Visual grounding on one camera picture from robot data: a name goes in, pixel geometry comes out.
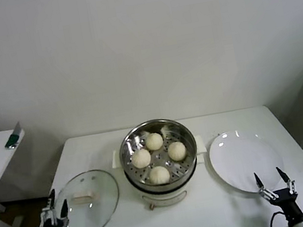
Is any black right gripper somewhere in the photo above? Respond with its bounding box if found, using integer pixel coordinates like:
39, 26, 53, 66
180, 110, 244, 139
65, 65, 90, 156
253, 164, 303, 227

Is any round glass pot lid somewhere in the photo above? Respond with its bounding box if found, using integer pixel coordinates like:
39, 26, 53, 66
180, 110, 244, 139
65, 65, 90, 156
46, 166, 126, 227

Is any white steamed baozi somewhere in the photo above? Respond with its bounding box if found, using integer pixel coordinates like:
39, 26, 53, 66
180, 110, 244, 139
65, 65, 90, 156
147, 164, 172, 187
143, 130, 165, 152
129, 148, 153, 170
166, 140, 189, 163

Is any perforated steel steamer basket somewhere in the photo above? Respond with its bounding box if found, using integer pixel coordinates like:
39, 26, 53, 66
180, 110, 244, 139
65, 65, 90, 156
106, 112, 212, 194

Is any large white plate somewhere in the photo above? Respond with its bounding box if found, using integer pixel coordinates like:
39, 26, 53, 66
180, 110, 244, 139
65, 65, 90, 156
205, 123, 288, 200

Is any white electric cooking pot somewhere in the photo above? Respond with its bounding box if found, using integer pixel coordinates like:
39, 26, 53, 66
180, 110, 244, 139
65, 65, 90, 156
111, 139, 215, 216

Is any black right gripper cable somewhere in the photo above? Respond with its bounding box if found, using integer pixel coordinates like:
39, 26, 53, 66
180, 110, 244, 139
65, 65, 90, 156
268, 209, 289, 227

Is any green handled metal scraper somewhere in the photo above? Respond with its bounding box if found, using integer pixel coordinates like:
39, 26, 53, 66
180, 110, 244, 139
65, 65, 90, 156
1, 121, 27, 151

